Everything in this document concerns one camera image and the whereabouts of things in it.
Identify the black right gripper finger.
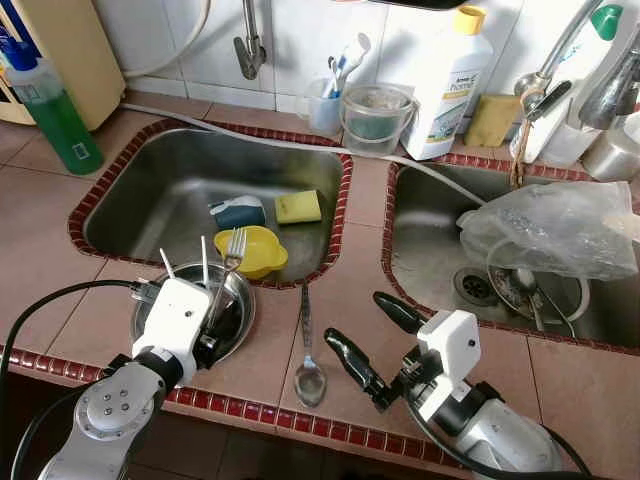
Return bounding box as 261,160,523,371
373,291,429,336
323,328,393,411

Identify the small steel bowl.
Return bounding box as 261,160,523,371
130,262,256,366

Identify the metal spoon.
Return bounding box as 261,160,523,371
293,283,329,408
515,265,551,333

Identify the yellow plastic bowl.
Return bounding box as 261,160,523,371
213,225,289,281

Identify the metal fork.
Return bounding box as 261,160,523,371
205,227,249,321

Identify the steel sink basin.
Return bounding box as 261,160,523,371
385,165,640,351
85,128,346,286

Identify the steel sink drain strainer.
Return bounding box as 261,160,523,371
452,265,498,309

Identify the dirty white bowl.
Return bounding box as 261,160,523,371
487,240,593,331

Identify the bright yellow sponge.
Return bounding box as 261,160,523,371
275,190,324,225

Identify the clear plastic bag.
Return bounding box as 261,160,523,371
457,180,639,281

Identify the clear plastic bucket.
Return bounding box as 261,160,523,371
340,83,418,156

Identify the brown twine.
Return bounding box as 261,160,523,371
508,95,531,191

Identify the mustard yellow sponge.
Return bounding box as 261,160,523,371
465,93,523,149

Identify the clear toothbrush cup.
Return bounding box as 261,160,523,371
305,78,346,136

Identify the white detergent bottle yellow cap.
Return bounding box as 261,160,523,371
400,5,494,161

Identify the green dish soap bottle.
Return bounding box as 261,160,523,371
5,25,106,176

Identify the white toothpaste tube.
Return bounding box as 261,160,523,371
338,32,373,91

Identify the steel cup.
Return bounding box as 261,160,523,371
580,125,640,183

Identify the curved chrome faucet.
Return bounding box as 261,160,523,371
515,0,606,121

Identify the beige water filter housing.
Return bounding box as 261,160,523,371
0,0,126,131

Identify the chrome spray faucet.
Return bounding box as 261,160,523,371
575,35,640,131

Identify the hanging black pan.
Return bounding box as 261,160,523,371
380,0,471,11

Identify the white bottle green cap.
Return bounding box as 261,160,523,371
530,3,626,166

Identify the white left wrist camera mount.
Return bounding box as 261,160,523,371
133,277,213,363

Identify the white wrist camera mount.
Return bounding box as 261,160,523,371
405,310,481,421
133,277,213,363

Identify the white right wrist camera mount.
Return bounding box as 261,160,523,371
405,310,481,421

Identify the thin white hose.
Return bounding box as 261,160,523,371
120,100,463,208

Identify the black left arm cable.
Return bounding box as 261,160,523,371
0,280,146,480

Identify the blue handled toothbrush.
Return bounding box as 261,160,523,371
322,55,346,99

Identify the chrome wall tap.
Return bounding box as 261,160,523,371
232,0,269,81

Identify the white wall hose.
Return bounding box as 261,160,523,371
120,0,213,79

